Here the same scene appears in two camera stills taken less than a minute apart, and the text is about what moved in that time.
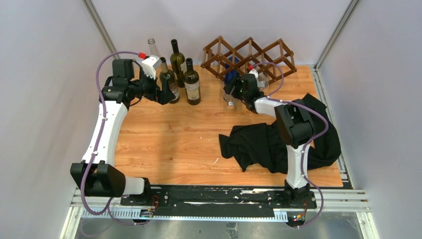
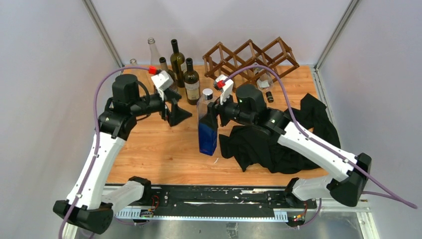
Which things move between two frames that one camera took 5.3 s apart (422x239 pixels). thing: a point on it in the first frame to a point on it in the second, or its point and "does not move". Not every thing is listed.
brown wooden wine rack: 223,60 does not move
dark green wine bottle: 178,63 does not move
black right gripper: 235,92 to 214,112
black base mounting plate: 220,201 does not move
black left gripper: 158,91 to 167,110
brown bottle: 169,73 does not move
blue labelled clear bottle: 231,71 to 207,128
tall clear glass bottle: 153,50 does not move
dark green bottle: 191,80 does not move
